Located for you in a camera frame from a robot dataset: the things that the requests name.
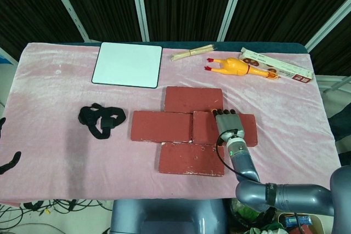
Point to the left robot hand black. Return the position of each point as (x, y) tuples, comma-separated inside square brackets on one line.
[(9, 164)]

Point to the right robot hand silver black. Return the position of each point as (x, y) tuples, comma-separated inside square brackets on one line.
[(229, 125)]

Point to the red brick with chipped edge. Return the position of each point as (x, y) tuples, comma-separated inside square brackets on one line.
[(204, 128)]

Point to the right robot arm grey-blue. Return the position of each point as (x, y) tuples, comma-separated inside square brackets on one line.
[(296, 198)]

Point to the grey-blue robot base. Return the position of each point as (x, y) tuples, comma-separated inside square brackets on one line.
[(167, 217)]

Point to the yellow rubber chicken toy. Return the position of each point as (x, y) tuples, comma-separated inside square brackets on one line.
[(234, 66)]

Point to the long white printed box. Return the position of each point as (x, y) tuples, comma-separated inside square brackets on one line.
[(285, 67)]

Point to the bundle of bamboo skewers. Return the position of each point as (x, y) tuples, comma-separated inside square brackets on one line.
[(189, 53)]

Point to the pink velvet table cloth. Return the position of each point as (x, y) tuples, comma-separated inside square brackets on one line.
[(55, 94)]

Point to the teal table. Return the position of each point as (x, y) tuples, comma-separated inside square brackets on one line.
[(192, 44)]

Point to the black bin with green bag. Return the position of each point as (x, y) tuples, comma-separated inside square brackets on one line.
[(261, 219)]

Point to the white metal rack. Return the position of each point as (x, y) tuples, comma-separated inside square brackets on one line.
[(334, 82)]

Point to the small blue box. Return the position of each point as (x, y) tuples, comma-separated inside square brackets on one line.
[(297, 221)]

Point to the white board black rim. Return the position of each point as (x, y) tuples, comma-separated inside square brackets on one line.
[(127, 64)]

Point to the white partition post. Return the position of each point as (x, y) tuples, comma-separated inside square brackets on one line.
[(140, 6), (231, 6), (68, 6), (329, 23)]

